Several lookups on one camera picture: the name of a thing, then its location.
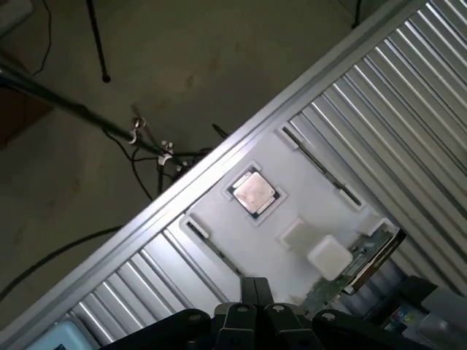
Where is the thin black cable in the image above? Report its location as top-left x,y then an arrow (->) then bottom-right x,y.
31,0 -> 53,77

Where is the black box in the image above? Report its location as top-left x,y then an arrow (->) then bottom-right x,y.
395,276 -> 439,311

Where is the light blue device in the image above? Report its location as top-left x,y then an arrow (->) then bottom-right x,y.
24,319 -> 100,350

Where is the white parts rack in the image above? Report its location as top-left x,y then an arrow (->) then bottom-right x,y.
177,126 -> 399,308

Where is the silver CPU chip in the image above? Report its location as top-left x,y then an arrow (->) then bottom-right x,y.
232,171 -> 277,217

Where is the black tripod leg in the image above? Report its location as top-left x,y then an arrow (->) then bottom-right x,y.
85,0 -> 112,84
0,64 -> 183,167
349,0 -> 363,30

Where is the graphics card with green board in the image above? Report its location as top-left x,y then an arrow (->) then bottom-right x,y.
301,218 -> 408,315

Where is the grey plastic object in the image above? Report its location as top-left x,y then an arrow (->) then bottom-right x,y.
418,287 -> 467,350

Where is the black floor cable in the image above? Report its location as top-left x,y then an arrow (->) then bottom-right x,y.
0,225 -> 124,302

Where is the black cable bundle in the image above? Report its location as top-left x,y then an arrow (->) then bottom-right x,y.
129,123 -> 229,202

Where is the brown cardboard box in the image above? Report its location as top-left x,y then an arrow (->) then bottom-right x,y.
0,54 -> 56,149

